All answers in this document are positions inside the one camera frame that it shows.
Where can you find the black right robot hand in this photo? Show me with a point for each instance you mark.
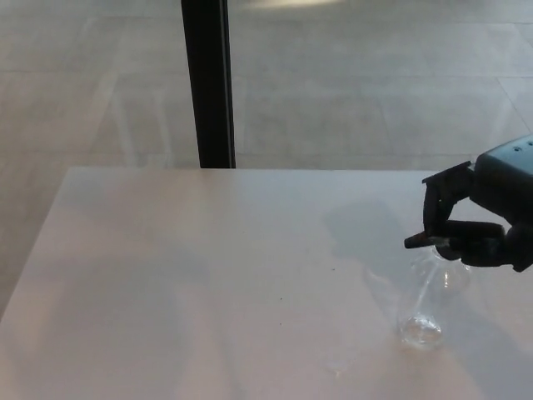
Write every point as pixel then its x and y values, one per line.
pixel 504 183

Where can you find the black trigger sprayer lid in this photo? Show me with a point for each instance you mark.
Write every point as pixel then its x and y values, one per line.
pixel 414 241

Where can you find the clear plastic spray bottle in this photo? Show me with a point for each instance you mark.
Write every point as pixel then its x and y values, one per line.
pixel 420 333

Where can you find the black window frame post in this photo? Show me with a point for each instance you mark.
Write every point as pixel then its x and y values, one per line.
pixel 208 83

